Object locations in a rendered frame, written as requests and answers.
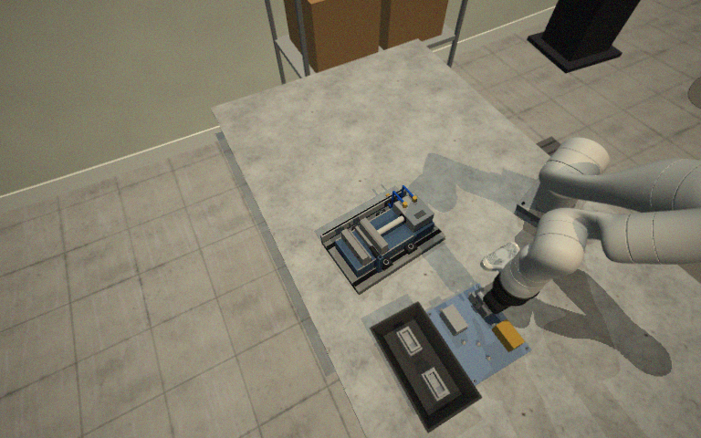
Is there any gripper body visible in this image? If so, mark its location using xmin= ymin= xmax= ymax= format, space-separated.
xmin=480 ymin=242 xmax=545 ymax=314

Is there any yellow brass block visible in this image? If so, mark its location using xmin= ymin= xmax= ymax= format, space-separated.
xmin=492 ymin=319 xmax=525 ymax=352

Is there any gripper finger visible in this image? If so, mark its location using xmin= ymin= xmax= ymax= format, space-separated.
xmin=472 ymin=291 xmax=491 ymax=312

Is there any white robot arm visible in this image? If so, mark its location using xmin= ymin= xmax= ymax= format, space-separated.
xmin=510 ymin=137 xmax=701 ymax=287

